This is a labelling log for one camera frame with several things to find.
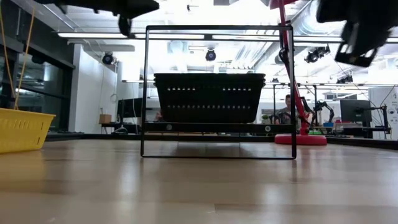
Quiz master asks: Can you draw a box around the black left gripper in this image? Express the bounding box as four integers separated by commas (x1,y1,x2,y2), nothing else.
118,0,160,19

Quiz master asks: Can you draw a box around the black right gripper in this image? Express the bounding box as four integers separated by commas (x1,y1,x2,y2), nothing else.
316,0,398,47

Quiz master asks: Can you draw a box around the black plastic basket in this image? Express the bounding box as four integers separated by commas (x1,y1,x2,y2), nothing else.
154,73,267,77
154,83,266,124
154,75,266,78
154,81,266,84
154,77,266,80
154,79,266,82

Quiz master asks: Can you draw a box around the yellow plastic basket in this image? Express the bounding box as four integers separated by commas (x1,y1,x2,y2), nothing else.
0,107,57,154

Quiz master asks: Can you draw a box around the long ceiling light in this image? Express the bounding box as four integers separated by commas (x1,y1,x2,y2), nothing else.
134,33,205,40
212,34,280,42
294,35,345,43
57,32,128,39

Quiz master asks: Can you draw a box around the black computer monitor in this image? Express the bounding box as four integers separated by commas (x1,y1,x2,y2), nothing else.
117,97,144,119
339,99,373,128

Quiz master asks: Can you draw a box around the red desk lamp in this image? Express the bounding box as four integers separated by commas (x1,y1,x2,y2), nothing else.
269,0,328,146

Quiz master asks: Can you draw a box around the yellow extension cable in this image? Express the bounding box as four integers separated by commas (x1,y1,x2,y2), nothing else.
0,0,35,110

